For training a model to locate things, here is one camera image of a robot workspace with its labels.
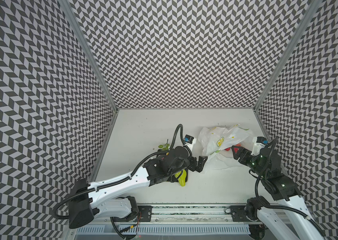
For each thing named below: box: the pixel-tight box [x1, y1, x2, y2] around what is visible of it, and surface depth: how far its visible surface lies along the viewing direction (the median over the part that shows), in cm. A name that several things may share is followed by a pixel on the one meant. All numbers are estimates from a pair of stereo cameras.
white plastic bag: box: [198, 124, 253, 172], surface depth 86 cm
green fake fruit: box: [174, 169, 187, 187], surface depth 81 cm
